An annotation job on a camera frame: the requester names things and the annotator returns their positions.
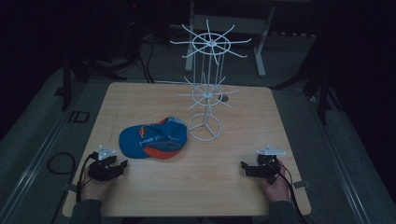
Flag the black tripod stand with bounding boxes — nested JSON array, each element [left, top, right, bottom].
[[270, 27, 344, 125], [60, 18, 129, 112]]

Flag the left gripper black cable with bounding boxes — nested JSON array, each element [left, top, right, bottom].
[[75, 151, 98, 203]]

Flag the black cable loop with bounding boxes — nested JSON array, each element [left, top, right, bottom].
[[46, 151, 77, 175]]

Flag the black rectangular bracket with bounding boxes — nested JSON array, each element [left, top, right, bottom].
[[68, 110, 92, 124]]

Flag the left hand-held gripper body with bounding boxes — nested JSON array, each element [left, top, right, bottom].
[[87, 145, 123, 183]]

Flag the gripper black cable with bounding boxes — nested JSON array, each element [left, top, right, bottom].
[[267, 161, 312, 224], [75, 151, 98, 203]]

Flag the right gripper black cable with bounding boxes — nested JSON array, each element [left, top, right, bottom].
[[267, 161, 312, 224]]

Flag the blue and orange baseball cap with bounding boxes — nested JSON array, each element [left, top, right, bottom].
[[118, 116, 189, 161]]

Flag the person's right hand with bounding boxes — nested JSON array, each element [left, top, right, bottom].
[[257, 161, 292, 203]]

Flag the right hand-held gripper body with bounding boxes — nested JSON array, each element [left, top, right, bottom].
[[247, 145, 287, 185]]

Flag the white wire display rack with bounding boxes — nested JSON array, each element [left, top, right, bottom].
[[169, 19, 252, 143]]

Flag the black floor cables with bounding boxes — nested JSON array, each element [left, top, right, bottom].
[[132, 18, 157, 84]]

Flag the person's left hand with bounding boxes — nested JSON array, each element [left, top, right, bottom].
[[79, 174, 118, 203]]

